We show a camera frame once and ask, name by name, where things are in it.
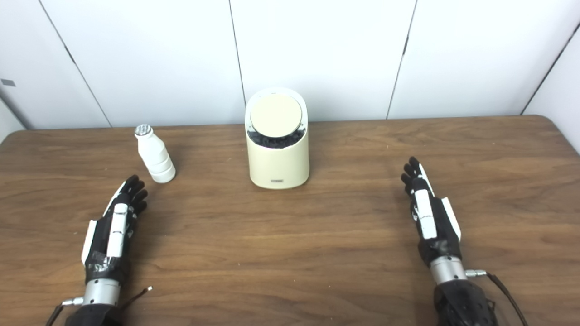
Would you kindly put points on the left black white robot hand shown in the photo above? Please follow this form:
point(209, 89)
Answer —
point(102, 235)

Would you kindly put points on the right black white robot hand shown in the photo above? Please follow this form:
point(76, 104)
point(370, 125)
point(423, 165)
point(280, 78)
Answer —
point(437, 231)

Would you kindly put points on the small white plastic bottle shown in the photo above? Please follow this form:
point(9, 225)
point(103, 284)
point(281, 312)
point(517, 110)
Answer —
point(156, 158)

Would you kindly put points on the round cream bin lid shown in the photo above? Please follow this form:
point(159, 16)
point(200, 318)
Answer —
point(275, 115)

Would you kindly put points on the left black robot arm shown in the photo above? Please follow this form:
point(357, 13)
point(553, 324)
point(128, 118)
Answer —
point(97, 292)

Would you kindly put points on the cream-colored bin body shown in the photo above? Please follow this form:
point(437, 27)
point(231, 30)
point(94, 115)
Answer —
point(278, 158)

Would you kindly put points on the grey wall sticker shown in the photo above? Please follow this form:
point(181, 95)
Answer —
point(8, 82)

